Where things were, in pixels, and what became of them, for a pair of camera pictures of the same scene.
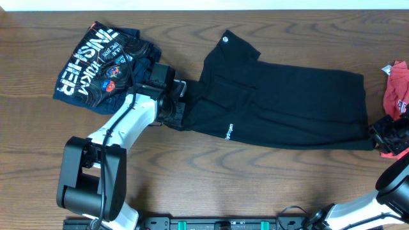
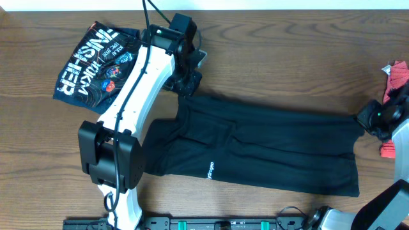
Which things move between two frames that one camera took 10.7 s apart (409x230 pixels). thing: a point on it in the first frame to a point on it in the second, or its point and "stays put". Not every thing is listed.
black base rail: [196, 223] stays put
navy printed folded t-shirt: [107, 64] stays put
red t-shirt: [395, 97] stays put
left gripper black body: [178, 112] to [186, 84]
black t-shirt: [239, 96] to [306, 147]
